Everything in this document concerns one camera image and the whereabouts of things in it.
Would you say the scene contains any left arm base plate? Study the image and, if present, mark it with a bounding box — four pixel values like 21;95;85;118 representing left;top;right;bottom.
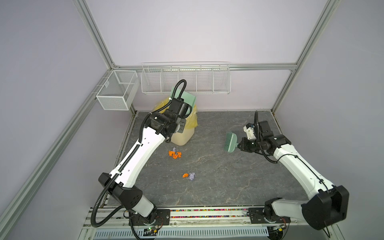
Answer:
130;209;171;226

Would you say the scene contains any long white wire basket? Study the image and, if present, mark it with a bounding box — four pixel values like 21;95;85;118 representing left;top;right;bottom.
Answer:
141;62;232;95

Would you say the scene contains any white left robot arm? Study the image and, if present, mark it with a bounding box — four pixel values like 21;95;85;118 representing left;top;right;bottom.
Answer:
91;79;193;228

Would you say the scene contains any beige bin yellow bag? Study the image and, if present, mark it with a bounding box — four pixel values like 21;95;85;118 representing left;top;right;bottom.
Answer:
171;100;198;146

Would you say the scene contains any green hand brush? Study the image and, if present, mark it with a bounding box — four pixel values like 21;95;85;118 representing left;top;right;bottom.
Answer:
225;132;238;153

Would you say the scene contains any green plastic dustpan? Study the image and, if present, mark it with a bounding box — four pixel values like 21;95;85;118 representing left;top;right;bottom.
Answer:
170;87;196;107

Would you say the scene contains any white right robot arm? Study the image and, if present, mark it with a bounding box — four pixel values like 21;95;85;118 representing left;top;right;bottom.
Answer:
238;112;350;230

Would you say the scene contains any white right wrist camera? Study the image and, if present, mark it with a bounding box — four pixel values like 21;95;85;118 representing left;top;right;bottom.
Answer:
243;124;257;140

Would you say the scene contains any aluminium front rail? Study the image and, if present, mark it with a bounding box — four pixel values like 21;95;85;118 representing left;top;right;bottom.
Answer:
100;206;309;229

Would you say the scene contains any small white mesh basket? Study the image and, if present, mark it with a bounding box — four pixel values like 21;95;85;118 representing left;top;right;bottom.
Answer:
96;70;140;111

